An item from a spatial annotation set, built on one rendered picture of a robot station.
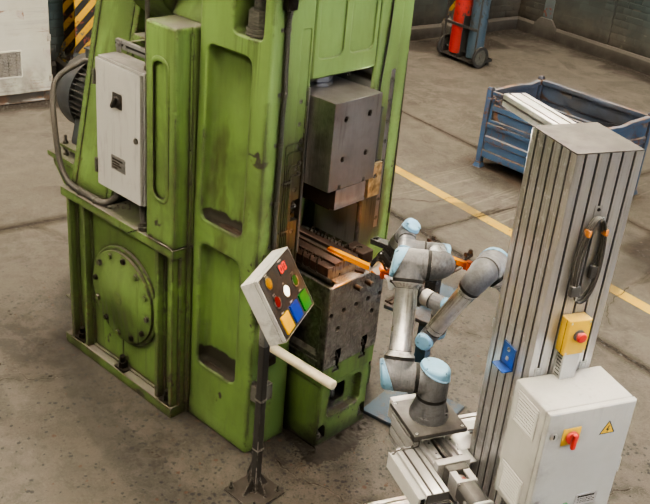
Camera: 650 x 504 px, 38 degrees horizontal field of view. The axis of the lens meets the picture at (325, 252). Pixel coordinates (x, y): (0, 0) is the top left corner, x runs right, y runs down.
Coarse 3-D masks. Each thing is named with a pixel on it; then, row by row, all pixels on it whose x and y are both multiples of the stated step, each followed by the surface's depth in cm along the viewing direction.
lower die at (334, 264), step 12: (300, 228) 454; (300, 240) 443; (324, 240) 445; (300, 252) 434; (324, 252) 434; (348, 252) 436; (312, 264) 428; (324, 264) 426; (336, 264) 425; (348, 264) 432; (336, 276) 429
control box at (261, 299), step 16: (272, 256) 385; (288, 256) 388; (256, 272) 373; (272, 272) 373; (288, 272) 385; (256, 288) 363; (272, 288) 370; (256, 304) 366; (272, 304) 367; (288, 304) 378; (272, 320) 366; (272, 336) 370; (288, 336) 371
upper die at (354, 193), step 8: (304, 184) 417; (360, 184) 416; (304, 192) 418; (312, 192) 415; (320, 192) 411; (336, 192) 405; (344, 192) 409; (352, 192) 414; (360, 192) 418; (312, 200) 416; (320, 200) 413; (328, 200) 409; (336, 200) 407; (344, 200) 412; (352, 200) 416; (360, 200) 420; (336, 208) 410
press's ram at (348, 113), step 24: (312, 96) 391; (336, 96) 392; (360, 96) 395; (312, 120) 395; (336, 120) 387; (360, 120) 399; (312, 144) 399; (336, 144) 393; (360, 144) 405; (312, 168) 403; (336, 168) 399; (360, 168) 411
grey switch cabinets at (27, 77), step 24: (0, 0) 814; (24, 0) 827; (0, 24) 823; (24, 24) 835; (48, 24) 849; (0, 48) 832; (24, 48) 845; (48, 48) 858; (0, 72) 840; (24, 72) 854; (48, 72) 868; (0, 96) 854; (24, 96) 868; (48, 96) 880
